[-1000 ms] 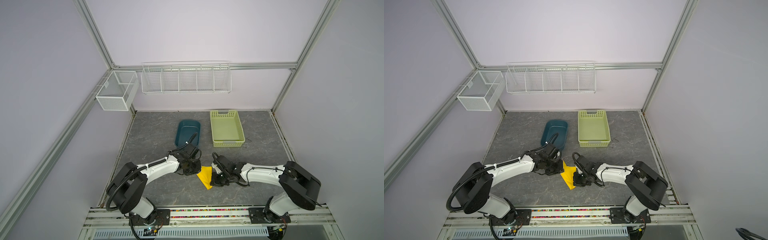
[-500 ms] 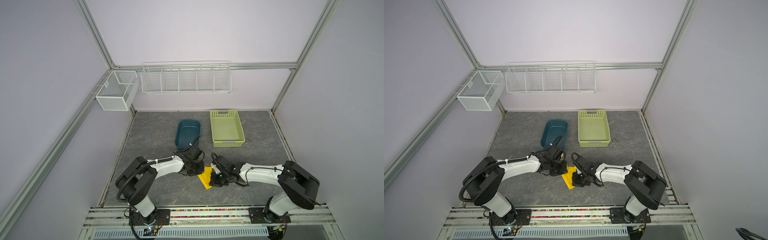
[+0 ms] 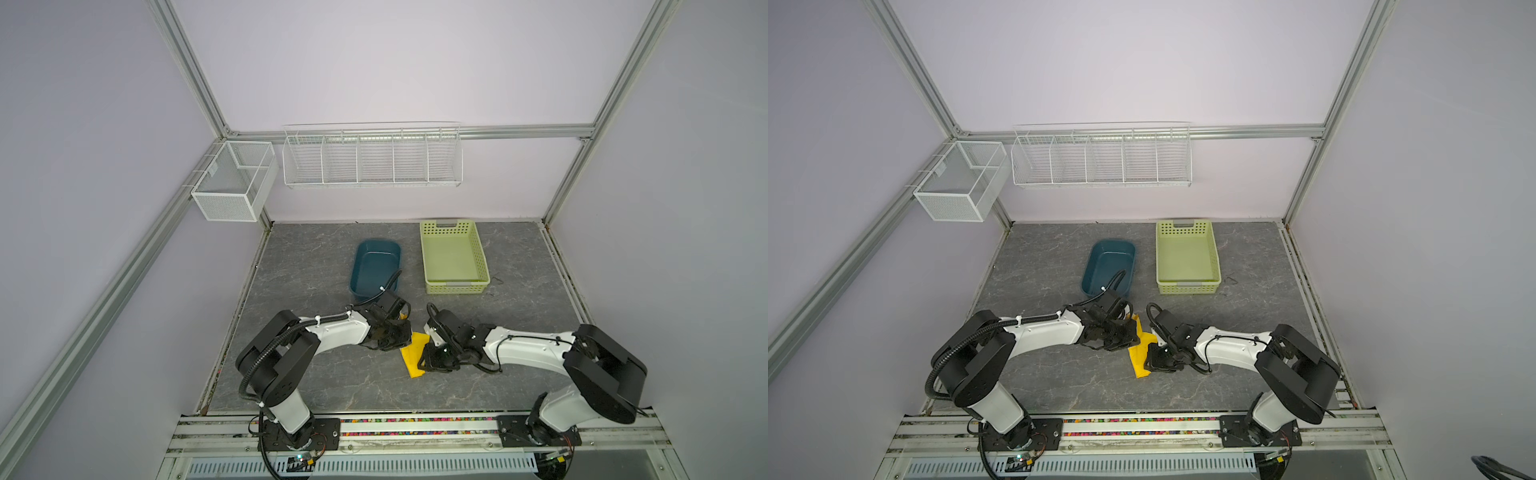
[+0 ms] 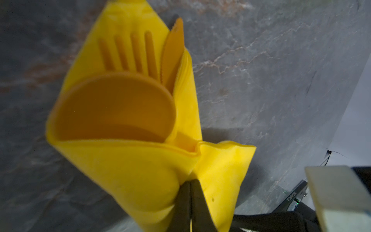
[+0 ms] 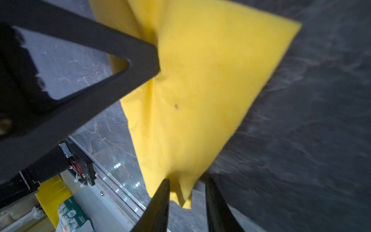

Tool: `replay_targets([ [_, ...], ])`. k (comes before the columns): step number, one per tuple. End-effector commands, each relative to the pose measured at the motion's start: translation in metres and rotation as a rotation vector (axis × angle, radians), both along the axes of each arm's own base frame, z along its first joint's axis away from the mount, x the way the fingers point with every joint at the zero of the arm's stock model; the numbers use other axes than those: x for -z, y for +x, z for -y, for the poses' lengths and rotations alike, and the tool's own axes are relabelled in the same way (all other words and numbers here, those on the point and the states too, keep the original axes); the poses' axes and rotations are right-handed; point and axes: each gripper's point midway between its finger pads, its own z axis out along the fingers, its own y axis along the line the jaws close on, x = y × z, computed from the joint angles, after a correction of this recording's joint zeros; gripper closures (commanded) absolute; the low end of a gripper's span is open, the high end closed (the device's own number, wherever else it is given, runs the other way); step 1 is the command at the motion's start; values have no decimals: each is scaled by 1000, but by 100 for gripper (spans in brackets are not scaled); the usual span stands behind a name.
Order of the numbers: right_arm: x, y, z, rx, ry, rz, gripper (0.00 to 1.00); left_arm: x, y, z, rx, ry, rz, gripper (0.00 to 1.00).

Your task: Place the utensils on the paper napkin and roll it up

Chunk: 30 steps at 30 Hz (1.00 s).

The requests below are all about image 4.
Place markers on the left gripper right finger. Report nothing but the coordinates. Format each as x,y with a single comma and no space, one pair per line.
200,215

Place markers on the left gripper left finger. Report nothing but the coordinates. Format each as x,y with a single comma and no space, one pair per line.
182,210

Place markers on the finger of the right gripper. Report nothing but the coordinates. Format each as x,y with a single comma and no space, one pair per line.
273,222

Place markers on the yellow paper napkin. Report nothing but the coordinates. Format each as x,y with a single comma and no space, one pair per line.
144,177

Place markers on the orange plastic spoon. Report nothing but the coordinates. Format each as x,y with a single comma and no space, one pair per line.
114,105

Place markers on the orange plastic fork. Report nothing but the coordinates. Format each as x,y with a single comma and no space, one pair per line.
140,51

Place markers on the orange plastic knife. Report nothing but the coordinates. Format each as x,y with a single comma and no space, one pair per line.
172,54

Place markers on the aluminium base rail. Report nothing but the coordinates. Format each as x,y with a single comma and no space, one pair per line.
293,199

